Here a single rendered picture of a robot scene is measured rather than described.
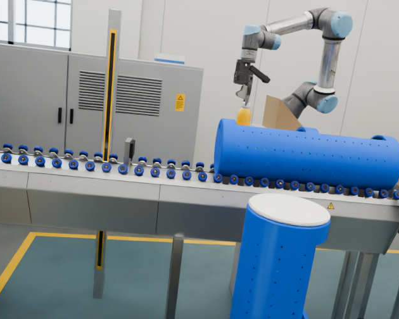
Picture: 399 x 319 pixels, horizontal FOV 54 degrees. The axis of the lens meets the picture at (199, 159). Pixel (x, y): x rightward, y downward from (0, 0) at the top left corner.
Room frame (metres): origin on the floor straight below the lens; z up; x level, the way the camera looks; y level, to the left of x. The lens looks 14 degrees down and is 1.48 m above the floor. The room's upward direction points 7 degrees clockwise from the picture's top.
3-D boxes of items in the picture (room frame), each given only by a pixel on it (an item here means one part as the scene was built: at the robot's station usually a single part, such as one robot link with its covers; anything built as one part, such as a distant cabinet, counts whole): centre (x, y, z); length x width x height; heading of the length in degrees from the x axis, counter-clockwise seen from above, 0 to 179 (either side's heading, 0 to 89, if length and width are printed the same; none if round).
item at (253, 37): (1.90, -0.17, 1.62); 0.09 x 0.08 x 0.11; 118
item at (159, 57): (3.44, 0.36, 1.48); 0.24 x 0.12 x 0.08; 107
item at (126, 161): (1.84, 0.34, 1.00); 0.10 x 0.04 x 0.15; 5
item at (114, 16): (2.16, 0.53, 0.85); 0.06 x 0.06 x 1.70; 5
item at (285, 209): (1.27, -0.33, 1.03); 0.28 x 0.28 x 0.01
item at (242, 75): (1.89, -0.16, 1.46); 0.09 x 0.08 x 0.12; 95
